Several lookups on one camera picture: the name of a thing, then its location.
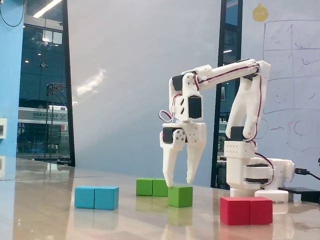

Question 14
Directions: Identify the yellow round sticker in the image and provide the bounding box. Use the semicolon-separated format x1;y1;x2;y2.
252;2;269;22

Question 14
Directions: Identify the plain white wall panel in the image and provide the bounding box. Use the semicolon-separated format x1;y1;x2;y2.
66;0;223;187

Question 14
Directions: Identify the white robot arm with base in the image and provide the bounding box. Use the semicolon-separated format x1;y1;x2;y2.
169;58;296;204

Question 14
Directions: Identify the whiteboard with pen drawings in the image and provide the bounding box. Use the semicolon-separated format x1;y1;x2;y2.
240;0;320;187

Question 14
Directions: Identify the ceiling light strip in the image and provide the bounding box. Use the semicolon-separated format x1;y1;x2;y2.
33;0;63;19

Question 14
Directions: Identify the black power adapter box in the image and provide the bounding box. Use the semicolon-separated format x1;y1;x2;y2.
278;186;320;204

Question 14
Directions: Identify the white wall outlet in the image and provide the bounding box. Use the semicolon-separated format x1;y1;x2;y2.
0;118;8;140

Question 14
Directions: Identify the black frame post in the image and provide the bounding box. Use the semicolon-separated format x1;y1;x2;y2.
61;0;77;168
210;0;228;188

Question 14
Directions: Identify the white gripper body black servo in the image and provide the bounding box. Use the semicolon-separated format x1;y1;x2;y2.
159;121;208;148

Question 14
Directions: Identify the long green block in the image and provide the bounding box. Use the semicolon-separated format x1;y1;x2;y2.
136;177;172;198

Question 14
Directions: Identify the long blue block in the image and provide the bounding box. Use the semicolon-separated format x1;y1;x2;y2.
74;185;120;211

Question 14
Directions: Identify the long red block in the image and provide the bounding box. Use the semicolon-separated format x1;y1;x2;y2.
219;196;274;226

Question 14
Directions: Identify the small green cube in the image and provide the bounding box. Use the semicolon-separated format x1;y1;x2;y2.
167;184;194;208

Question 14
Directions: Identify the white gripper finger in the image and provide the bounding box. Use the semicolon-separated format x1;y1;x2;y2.
185;142;208;185
161;128;188;188

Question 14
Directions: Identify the black cable with plug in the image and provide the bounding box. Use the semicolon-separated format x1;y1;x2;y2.
294;167;320;181

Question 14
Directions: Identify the thin black hanging cable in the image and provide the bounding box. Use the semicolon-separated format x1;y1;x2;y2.
0;0;27;27

